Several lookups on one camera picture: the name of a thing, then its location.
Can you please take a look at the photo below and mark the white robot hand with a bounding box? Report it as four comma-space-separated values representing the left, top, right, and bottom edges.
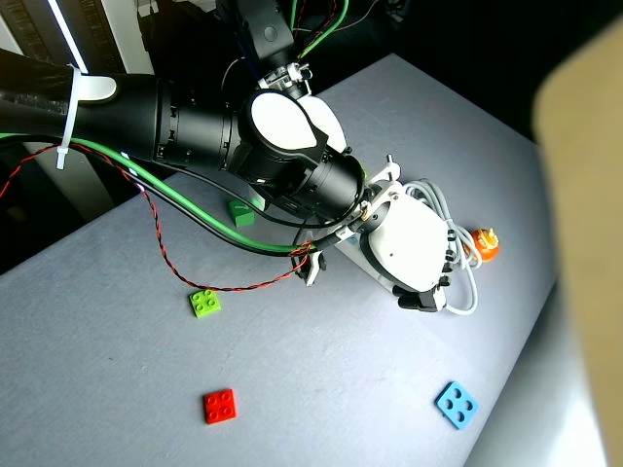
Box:
297, 93, 350, 154
358, 193, 460, 314

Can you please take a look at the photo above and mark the orange toy with yellow top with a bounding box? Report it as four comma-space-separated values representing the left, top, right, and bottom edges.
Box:
469, 227, 501, 264

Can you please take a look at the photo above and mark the green number cube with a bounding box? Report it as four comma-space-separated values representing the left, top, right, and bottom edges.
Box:
228, 198, 257, 229

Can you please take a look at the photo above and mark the grey table cloth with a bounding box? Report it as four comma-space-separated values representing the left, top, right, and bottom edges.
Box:
0, 52, 609, 467

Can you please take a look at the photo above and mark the blue four-hole block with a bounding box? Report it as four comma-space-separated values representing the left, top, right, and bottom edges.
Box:
433, 380, 481, 432

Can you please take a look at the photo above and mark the beige blurred panel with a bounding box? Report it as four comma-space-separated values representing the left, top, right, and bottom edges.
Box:
532, 14, 623, 467

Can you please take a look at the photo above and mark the lime green stud brick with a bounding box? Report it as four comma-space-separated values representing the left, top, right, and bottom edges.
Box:
188, 287, 223, 320

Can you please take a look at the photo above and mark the red stud brick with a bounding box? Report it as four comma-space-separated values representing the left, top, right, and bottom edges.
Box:
202, 387, 239, 426

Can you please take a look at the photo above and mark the white zip tie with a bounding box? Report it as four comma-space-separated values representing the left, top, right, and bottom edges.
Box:
55, 62, 89, 171

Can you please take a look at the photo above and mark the white light strip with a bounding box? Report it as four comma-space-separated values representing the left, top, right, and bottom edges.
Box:
46, 0, 90, 74

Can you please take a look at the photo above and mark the green cable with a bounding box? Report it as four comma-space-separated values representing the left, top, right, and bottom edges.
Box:
0, 133, 312, 257
289, 0, 350, 59

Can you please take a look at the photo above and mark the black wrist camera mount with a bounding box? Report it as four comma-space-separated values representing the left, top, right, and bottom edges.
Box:
290, 246, 328, 289

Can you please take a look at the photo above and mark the red black twisted wire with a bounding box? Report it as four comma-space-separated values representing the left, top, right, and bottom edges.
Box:
0, 143, 315, 292

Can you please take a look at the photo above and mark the white upright post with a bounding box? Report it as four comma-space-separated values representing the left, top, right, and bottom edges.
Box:
99, 0, 157, 77

